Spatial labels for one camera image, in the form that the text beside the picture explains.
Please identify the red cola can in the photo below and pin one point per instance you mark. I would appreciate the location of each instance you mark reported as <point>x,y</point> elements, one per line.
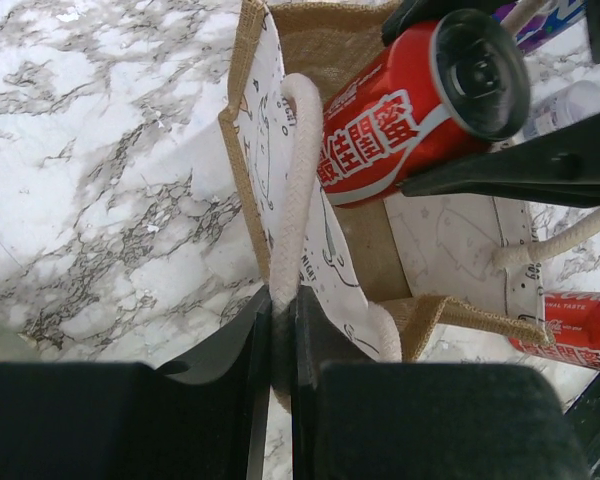
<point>574,320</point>
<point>442,90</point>

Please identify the red cola can front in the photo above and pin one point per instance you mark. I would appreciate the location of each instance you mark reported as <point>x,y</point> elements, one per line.
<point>574,320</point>

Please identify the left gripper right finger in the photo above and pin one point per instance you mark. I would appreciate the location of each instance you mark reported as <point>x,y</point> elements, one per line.
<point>353,418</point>

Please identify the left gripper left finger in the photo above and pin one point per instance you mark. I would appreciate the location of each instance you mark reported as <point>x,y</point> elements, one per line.
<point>201,415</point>

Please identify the purple Fanta can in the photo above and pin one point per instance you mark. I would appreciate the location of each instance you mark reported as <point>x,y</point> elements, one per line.
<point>550,21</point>

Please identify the jute canvas tote bag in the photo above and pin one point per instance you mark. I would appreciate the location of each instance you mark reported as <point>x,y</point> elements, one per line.
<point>388,271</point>

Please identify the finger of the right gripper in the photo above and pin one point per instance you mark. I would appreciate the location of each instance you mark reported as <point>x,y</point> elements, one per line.
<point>560,168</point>
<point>410,12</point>

